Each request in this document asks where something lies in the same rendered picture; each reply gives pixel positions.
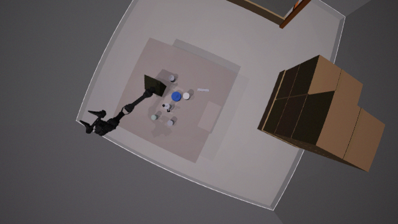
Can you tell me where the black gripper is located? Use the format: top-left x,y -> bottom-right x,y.
80,110 -> 108,134

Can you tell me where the glass french press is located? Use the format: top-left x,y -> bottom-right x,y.
162,103 -> 172,112

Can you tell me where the blue short cylinder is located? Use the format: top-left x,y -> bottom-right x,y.
172,91 -> 181,101

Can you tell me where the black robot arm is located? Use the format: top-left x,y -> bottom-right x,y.
94,86 -> 155,136

